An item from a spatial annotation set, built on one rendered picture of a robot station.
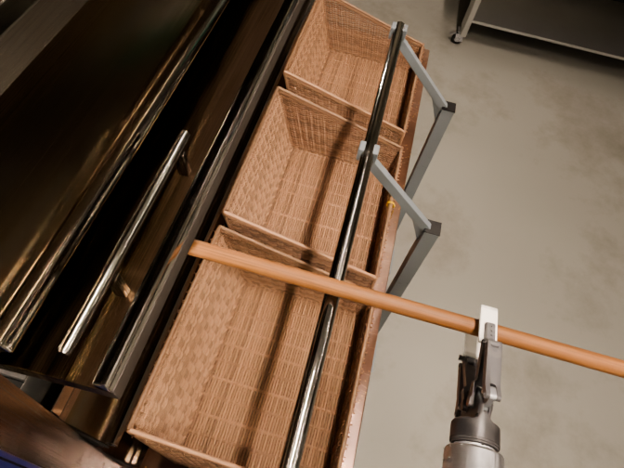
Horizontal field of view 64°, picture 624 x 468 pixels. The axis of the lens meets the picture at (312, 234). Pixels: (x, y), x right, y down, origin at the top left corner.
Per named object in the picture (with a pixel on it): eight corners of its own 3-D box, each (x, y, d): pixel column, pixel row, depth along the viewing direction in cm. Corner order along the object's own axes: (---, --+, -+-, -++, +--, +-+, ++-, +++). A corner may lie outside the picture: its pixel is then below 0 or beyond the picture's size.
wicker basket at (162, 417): (140, 456, 125) (119, 433, 102) (220, 269, 156) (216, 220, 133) (326, 513, 123) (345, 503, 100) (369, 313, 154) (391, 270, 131)
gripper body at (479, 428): (461, 436, 73) (464, 376, 78) (441, 447, 80) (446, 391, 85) (510, 450, 73) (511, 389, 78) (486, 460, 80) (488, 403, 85)
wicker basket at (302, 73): (275, 128, 192) (279, 71, 169) (311, 44, 223) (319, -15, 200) (396, 162, 190) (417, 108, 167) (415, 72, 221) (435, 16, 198)
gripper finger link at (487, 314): (477, 342, 83) (479, 340, 83) (479, 305, 87) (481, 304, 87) (495, 346, 83) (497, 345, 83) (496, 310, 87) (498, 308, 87)
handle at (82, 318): (88, 372, 55) (75, 369, 55) (198, 159, 73) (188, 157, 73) (66, 352, 50) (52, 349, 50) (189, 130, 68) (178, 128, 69)
